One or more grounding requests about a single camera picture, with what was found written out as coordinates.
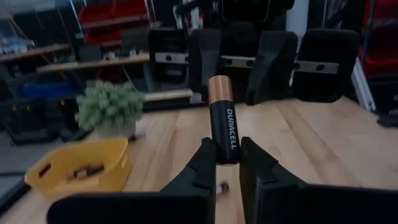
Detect wooden shelf board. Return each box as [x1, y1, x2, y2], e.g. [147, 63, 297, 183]
[36, 52, 150, 74]
[0, 43, 71, 63]

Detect black metal table frame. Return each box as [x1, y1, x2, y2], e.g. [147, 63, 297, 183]
[376, 93, 398, 129]

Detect potted artificial green plant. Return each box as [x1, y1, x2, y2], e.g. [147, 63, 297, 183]
[74, 80, 147, 141]

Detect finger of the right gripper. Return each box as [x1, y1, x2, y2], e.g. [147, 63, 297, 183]
[246, 30, 299, 106]
[189, 29, 223, 101]

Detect silver aluminium post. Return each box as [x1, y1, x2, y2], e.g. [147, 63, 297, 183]
[350, 57, 377, 112]

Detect silver Energizer battery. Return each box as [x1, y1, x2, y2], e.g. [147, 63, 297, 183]
[217, 181, 231, 196]

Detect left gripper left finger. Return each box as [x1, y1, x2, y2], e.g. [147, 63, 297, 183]
[46, 138, 219, 224]

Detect red storage bins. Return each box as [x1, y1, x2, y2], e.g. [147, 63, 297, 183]
[77, 0, 150, 45]

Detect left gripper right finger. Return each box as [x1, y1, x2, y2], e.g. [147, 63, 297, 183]
[239, 136, 398, 224]

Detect yellow plastic basket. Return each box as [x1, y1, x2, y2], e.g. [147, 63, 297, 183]
[24, 138, 134, 202]

